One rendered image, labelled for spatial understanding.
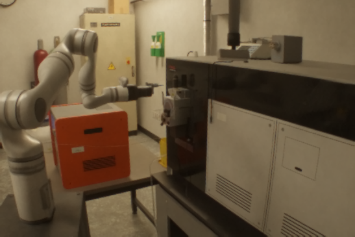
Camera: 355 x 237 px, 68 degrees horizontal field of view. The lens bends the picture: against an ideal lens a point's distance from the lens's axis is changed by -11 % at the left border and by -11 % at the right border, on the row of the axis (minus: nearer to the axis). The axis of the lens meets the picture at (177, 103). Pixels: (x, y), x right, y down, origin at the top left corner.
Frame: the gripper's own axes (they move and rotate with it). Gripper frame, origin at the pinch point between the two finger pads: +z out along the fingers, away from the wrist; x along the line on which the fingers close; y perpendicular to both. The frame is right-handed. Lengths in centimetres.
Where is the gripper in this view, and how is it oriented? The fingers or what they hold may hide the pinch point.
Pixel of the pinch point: (160, 84)
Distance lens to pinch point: 140.5
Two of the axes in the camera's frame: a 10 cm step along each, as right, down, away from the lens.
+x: 5.1, 1.8, -8.4
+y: 0.0, 9.8, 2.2
